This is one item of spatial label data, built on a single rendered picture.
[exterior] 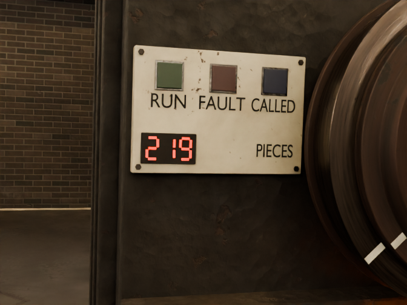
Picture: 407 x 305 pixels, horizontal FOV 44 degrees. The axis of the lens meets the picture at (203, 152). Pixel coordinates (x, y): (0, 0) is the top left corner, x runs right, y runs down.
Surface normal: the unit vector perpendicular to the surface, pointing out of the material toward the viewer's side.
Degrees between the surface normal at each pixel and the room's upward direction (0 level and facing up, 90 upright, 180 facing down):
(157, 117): 90
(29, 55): 90
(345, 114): 90
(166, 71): 90
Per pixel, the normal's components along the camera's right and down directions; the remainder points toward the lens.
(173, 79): 0.24, 0.06
